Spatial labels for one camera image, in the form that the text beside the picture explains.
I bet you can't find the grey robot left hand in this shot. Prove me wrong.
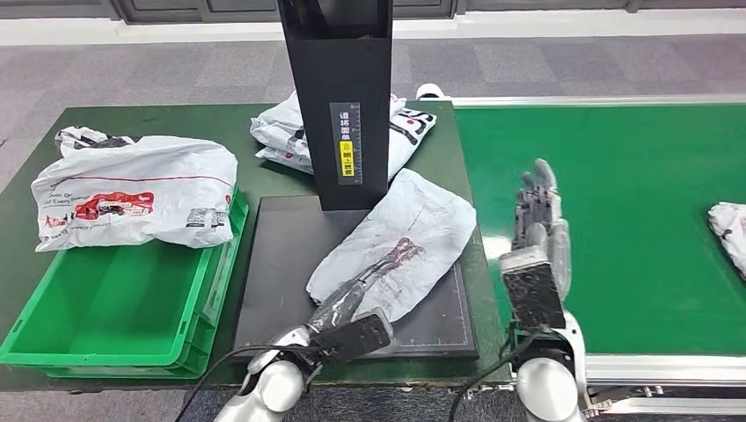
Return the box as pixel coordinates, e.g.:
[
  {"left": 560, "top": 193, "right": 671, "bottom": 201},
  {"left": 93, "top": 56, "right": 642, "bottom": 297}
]
[{"left": 309, "top": 236, "right": 427, "bottom": 334}]

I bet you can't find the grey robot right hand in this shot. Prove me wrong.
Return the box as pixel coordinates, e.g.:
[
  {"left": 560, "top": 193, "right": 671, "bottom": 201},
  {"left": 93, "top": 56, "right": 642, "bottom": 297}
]
[{"left": 500, "top": 158, "right": 573, "bottom": 304}]

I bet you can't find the grey parcel dark red print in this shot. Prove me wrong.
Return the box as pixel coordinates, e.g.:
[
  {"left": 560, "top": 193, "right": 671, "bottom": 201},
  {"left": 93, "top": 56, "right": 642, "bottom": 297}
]
[{"left": 305, "top": 169, "right": 478, "bottom": 324}]

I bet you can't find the parcel red brown print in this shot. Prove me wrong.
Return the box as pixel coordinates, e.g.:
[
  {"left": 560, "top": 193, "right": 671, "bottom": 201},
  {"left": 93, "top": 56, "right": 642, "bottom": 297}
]
[{"left": 707, "top": 201, "right": 746, "bottom": 280}]

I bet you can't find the white parcel red truck print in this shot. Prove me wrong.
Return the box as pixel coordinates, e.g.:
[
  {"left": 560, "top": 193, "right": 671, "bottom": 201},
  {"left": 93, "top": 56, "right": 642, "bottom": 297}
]
[{"left": 30, "top": 126, "right": 240, "bottom": 252}]

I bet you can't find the black inbound scanning machine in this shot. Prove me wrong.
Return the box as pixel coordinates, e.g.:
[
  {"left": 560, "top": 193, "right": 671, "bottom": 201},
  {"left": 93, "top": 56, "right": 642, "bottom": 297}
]
[{"left": 232, "top": 0, "right": 480, "bottom": 361}]

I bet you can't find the green conveyor belt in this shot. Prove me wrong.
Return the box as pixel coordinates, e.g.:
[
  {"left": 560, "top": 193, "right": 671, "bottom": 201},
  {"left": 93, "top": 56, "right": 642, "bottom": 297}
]
[{"left": 455, "top": 103, "right": 746, "bottom": 356}]

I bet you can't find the white crumpled parcel red mark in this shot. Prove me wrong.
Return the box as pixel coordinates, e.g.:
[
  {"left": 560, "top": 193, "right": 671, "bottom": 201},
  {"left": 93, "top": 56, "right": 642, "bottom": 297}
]
[{"left": 256, "top": 145, "right": 316, "bottom": 176}]

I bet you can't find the white parcel black lettering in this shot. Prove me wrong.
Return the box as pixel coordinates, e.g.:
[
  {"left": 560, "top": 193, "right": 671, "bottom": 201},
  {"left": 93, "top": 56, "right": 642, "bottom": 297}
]
[{"left": 250, "top": 91, "right": 438, "bottom": 183}]

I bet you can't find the green plastic crate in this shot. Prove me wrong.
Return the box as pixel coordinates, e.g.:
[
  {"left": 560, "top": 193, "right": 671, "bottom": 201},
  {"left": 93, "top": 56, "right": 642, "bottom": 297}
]
[{"left": 0, "top": 189, "right": 251, "bottom": 381}]

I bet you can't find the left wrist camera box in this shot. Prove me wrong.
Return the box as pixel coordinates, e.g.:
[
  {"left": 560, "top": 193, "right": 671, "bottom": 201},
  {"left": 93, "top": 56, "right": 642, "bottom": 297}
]
[{"left": 317, "top": 313, "right": 394, "bottom": 365}]

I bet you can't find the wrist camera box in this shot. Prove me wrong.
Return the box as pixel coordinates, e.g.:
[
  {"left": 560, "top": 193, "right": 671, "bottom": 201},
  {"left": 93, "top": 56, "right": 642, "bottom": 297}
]
[
  {"left": 500, "top": 245, "right": 567, "bottom": 332},
  {"left": 317, "top": 313, "right": 394, "bottom": 365}
]

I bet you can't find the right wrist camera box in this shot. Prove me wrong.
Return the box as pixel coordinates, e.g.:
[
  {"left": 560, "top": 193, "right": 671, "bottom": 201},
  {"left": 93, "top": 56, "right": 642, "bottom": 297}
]
[{"left": 500, "top": 245, "right": 567, "bottom": 332}]

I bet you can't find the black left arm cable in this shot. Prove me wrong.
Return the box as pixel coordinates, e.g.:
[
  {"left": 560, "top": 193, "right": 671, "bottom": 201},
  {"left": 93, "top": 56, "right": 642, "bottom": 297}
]
[{"left": 174, "top": 343, "right": 327, "bottom": 422}]

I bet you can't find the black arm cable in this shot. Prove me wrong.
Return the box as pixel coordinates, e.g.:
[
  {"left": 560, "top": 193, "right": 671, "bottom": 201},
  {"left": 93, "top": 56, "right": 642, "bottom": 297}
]
[
  {"left": 447, "top": 325, "right": 543, "bottom": 422},
  {"left": 174, "top": 343, "right": 327, "bottom": 422}
]

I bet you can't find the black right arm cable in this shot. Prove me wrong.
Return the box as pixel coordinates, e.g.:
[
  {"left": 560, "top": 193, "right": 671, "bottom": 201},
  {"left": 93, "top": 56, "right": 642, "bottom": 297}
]
[{"left": 447, "top": 325, "right": 543, "bottom": 422}]

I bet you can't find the aluminium conveyor frame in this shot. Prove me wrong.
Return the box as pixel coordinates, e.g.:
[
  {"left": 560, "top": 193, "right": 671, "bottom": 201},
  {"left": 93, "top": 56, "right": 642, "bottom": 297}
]
[{"left": 451, "top": 92, "right": 746, "bottom": 422}]

